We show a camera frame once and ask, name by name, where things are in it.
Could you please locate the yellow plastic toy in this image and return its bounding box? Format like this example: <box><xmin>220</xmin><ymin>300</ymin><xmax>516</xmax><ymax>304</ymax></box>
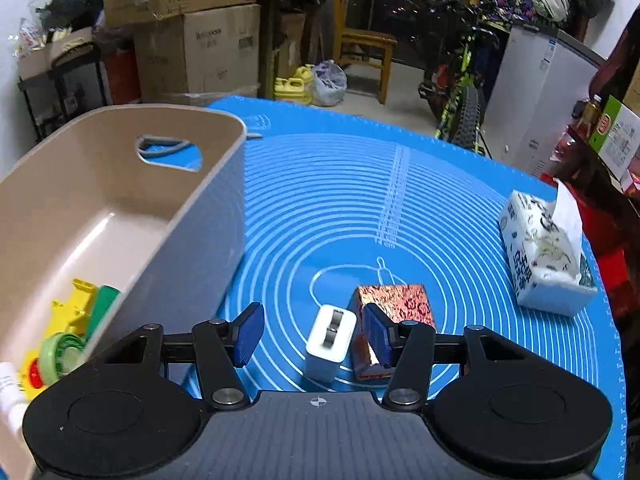
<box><xmin>18</xmin><ymin>278</ymin><xmax>99</xmax><ymax>401</ymax></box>

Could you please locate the white plastic bag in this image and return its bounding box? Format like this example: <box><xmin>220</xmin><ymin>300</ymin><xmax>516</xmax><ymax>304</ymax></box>
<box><xmin>311</xmin><ymin>60</ymin><xmax>348</xmax><ymax>107</ymax></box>

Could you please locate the blue silicone baking mat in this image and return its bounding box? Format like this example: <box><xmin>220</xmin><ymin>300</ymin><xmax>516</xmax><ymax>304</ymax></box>
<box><xmin>217</xmin><ymin>96</ymin><xmax>627</xmax><ymax>479</ymax></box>

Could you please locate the large lower cardboard box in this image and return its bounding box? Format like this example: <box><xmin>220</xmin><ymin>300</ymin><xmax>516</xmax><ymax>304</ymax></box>
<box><xmin>134</xmin><ymin>4</ymin><xmax>260</xmax><ymax>107</ymax></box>

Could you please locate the white tissue pack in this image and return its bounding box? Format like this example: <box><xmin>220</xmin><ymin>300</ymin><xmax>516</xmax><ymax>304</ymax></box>
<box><xmin>498</xmin><ymin>183</ymin><xmax>598</xmax><ymax>318</ymax></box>

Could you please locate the green plastic tube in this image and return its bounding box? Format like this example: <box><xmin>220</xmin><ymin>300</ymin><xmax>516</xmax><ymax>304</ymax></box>
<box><xmin>86</xmin><ymin>285</ymin><xmax>120</xmax><ymax>341</ymax></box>

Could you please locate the wooden chair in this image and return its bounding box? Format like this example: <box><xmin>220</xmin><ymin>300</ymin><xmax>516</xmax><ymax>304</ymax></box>
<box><xmin>332</xmin><ymin>0</ymin><xmax>397</xmax><ymax>105</ymax></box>

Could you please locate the green white carton box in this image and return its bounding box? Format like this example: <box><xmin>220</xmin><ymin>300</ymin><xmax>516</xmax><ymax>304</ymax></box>
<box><xmin>589</xmin><ymin>96</ymin><xmax>639</xmax><ymax>180</ymax></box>

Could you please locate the white chest freezer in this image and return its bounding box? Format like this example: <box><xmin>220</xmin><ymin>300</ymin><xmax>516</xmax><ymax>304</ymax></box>
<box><xmin>483</xmin><ymin>24</ymin><xmax>604</xmax><ymax>177</ymax></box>

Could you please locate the black metal shelf rack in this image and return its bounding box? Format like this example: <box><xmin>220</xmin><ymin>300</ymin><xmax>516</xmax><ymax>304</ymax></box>
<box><xmin>17</xmin><ymin>41</ymin><xmax>110</xmax><ymax>143</ymax></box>

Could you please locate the white power adapter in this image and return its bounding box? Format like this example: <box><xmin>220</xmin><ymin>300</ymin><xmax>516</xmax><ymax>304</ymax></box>
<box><xmin>304</xmin><ymin>304</ymin><xmax>357</xmax><ymax>384</ymax></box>

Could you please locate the red patterned small box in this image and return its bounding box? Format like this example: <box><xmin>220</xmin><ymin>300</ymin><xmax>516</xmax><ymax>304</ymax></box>
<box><xmin>348</xmin><ymin>284</ymin><xmax>436</xmax><ymax>382</ymax></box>

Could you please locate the beige plastic storage bin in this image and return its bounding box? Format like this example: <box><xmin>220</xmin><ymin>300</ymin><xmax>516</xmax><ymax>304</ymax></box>
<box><xmin>1</xmin><ymin>104</ymin><xmax>247</xmax><ymax>365</ymax></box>

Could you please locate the green tape roll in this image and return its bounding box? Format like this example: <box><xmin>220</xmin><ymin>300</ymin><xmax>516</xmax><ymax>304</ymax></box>
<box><xmin>38</xmin><ymin>333</ymin><xmax>86</xmax><ymax>386</ymax></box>

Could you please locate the yellow plastic jug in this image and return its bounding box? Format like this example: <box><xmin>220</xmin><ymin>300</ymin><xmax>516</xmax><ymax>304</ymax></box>
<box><xmin>273</xmin><ymin>64</ymin><xmax>314</xmax><ymax>106</ymax></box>

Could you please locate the green black bicycle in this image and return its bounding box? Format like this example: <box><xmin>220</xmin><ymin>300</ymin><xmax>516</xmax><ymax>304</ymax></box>
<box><xmin>416</xmin><ymin>0</ymin><xmax>499</xmax><ymax>156</ymax></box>

